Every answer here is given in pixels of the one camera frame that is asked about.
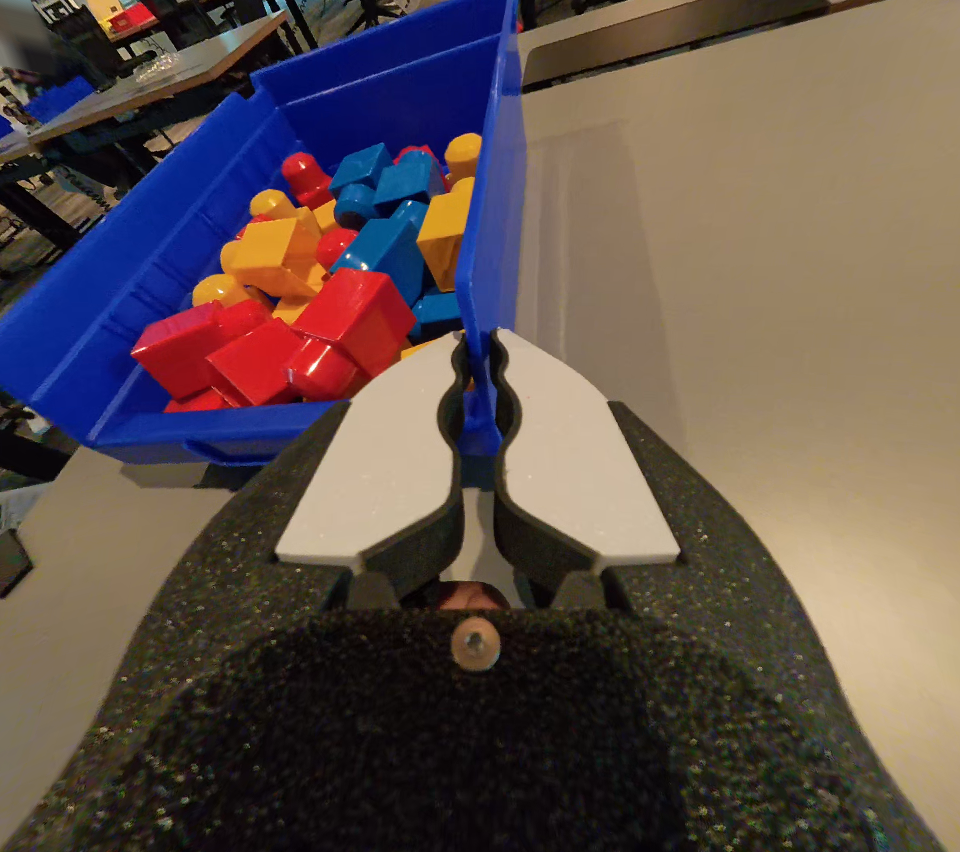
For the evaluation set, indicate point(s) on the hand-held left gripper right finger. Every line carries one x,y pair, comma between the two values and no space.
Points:
585,484

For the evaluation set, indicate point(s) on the blue plastic bin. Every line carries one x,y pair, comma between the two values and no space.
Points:
187,191

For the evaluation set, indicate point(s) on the pile of toy blocks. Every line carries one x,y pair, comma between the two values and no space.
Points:
345,319

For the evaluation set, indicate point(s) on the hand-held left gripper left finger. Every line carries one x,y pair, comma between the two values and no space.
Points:
375,484

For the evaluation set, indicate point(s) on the black and white tag sign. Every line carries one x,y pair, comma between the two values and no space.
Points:
56,5

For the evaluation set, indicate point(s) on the small blue bin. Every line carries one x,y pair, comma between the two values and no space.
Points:
56,101

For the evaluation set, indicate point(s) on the person's left hand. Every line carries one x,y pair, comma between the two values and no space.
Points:
472,595

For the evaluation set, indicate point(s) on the red bin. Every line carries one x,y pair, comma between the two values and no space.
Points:
131,19

